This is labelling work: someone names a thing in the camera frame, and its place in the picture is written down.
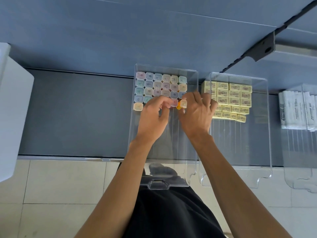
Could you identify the stack of white packets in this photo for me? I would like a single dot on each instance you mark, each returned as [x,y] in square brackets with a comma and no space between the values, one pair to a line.
[296,111]

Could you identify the person's left thumb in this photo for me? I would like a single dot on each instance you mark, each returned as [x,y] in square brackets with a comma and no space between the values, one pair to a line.
[165,112]

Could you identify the stack of yellow boxes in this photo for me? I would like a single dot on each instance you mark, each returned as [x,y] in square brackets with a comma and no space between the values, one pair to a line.
[232,96]

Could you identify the white box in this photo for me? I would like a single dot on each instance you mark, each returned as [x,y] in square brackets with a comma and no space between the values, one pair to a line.
[12,109]

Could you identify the person's right forearm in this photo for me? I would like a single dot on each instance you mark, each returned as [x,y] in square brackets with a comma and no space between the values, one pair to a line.
[237,190]

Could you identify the small pink-lidded clear container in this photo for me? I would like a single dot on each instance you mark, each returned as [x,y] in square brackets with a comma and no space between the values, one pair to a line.
[174,103]

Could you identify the grey metal bar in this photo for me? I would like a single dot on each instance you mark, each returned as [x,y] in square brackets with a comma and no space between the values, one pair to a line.
[294,50]

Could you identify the person's right middle finger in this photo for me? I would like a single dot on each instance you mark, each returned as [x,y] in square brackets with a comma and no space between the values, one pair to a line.
[199,97]

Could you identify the person's right little finger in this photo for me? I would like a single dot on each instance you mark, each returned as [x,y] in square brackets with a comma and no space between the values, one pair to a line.
[215,109]

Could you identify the person's right thumb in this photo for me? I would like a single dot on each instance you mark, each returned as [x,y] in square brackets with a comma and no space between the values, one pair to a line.
[181,114]

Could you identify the person's left forearm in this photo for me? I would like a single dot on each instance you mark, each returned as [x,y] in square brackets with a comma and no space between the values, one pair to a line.
[116,190]

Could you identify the person's right hand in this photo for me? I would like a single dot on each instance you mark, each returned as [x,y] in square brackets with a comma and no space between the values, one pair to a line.
[197,118]

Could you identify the group of pastel small containers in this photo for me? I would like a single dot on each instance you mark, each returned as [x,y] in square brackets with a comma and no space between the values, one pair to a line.
[153,85]

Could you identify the person's black clothing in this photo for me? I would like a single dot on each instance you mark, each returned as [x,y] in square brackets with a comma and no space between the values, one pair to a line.
[170,213]

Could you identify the person's left hand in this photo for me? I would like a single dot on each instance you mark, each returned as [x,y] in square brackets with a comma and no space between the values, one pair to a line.
[148,121]

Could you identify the black metal bracket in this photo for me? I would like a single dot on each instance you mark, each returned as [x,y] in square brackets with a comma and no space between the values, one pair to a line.
[262,48]

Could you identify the black shelf rail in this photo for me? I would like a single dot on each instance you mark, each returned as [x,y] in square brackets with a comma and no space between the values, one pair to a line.
[294,18]

